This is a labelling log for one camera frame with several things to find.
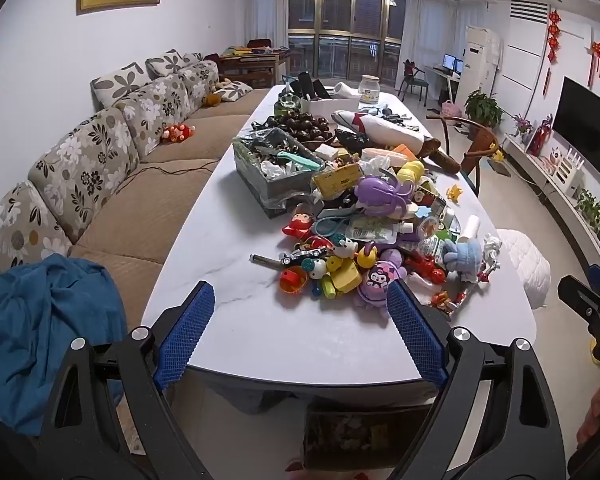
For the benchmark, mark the yellow duck toy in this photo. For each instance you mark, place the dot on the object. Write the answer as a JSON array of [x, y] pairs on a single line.
[[367, 256]]

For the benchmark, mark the purple kuromi plush toy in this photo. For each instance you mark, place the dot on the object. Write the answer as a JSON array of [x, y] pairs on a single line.
[[373, 290]]

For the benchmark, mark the orange toy cup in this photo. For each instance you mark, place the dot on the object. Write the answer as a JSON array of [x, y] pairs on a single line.
[[292, 280]]

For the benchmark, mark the bowl of chestnuts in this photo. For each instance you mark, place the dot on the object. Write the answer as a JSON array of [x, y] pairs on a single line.
[[309, 130]]

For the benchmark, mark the light blue plush toy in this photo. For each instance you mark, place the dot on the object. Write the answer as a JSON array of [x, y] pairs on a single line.
[[462, 257]]

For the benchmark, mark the blue cloth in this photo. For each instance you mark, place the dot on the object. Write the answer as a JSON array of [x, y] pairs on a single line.
[[44, 307]]

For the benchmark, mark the clear plastic jar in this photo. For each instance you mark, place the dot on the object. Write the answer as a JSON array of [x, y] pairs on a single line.
[[369, 90]]

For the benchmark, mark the yellow toy block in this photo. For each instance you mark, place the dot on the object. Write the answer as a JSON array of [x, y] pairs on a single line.
[[347, 277]]

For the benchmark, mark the silver toy race car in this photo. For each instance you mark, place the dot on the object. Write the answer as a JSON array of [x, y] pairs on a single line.
[[313, 247]]

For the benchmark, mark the grey storage box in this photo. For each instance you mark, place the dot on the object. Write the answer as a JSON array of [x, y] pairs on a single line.
[[277, 169]]

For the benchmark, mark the white floor cushion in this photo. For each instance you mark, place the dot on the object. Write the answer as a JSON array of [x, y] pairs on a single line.
[[532, 268]]

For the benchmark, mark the cardboard trash box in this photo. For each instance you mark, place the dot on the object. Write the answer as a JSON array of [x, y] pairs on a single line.
[[338, 437]]

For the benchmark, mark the teal white bead toy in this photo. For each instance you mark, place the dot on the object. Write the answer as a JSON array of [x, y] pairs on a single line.
[[319, 271]]

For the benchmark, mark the floral beige sofa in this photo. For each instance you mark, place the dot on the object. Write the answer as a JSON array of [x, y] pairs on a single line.
[[117, 189]]

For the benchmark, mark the white standing air conditioner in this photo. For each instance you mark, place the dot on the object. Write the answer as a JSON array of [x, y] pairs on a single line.
[[481, 60]]

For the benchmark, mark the white cardboard tube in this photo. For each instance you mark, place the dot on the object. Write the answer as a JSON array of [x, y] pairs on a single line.
[[471, 228]]

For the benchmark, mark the black television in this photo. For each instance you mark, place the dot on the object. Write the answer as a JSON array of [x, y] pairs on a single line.
[[577, 120]]

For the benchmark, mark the red silver ultraman figure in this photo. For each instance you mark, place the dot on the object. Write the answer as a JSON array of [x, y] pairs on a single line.
[[451, 301]]

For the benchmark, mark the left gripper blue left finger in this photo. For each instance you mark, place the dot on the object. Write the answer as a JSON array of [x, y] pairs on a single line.
[[178, 330]]

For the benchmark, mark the potted green plant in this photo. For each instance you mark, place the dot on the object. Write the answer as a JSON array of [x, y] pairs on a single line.
[[483, 109]]

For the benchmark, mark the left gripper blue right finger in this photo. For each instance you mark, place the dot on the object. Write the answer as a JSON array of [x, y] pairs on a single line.
[[426, 350]]

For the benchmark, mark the wooden chair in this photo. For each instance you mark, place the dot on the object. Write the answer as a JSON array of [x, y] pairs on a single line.
[[484, 144]]

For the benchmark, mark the purple octopus toy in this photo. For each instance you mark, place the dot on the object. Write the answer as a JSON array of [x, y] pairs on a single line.
[[384, 197]]

